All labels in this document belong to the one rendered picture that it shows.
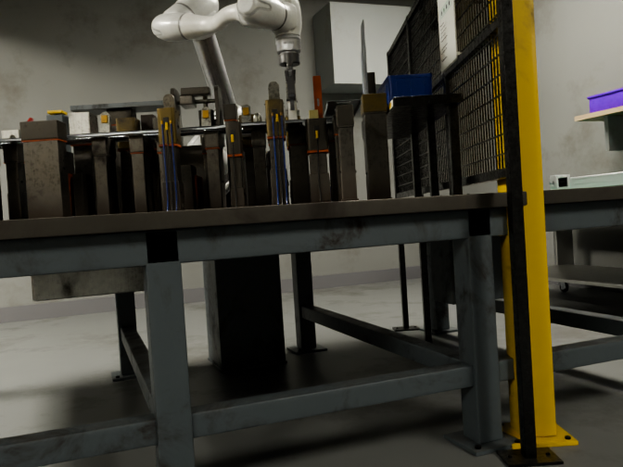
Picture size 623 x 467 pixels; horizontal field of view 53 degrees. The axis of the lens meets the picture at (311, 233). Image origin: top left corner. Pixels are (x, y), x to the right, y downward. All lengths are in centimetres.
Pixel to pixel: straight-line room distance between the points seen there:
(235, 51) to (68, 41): 136
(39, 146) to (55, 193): 16
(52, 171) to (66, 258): 78
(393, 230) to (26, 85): 418
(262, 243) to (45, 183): 92
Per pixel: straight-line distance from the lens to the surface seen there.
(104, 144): 229
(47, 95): 541
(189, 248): 145
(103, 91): 542
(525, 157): 182
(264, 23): 218
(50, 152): 219
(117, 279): 170
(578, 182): 414
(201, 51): 282
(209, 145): 221
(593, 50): 504
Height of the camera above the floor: 67
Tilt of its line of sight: 2 degrees down
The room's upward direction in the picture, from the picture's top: 4 degrees counter-clockwise
